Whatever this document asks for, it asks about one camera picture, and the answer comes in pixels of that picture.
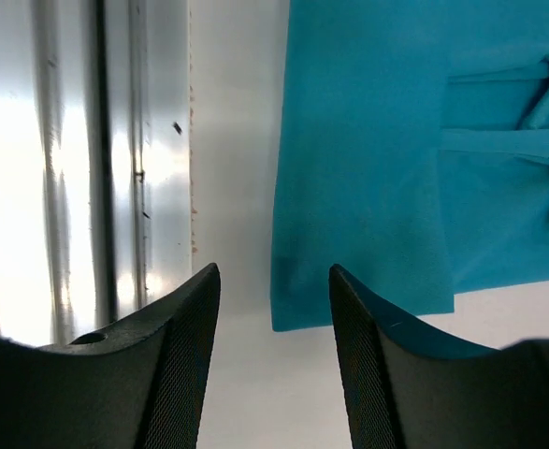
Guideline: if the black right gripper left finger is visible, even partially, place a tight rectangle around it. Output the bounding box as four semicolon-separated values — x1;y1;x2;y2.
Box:
0;264;221;448

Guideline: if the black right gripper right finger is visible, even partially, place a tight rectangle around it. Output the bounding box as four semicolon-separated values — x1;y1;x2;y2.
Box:
328;265;549;448

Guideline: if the teal t shirt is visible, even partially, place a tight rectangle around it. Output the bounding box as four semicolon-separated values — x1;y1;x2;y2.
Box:
270;1;549;332

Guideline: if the aluminium rail beam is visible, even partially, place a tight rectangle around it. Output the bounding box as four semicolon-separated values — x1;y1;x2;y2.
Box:
0;1;191;346

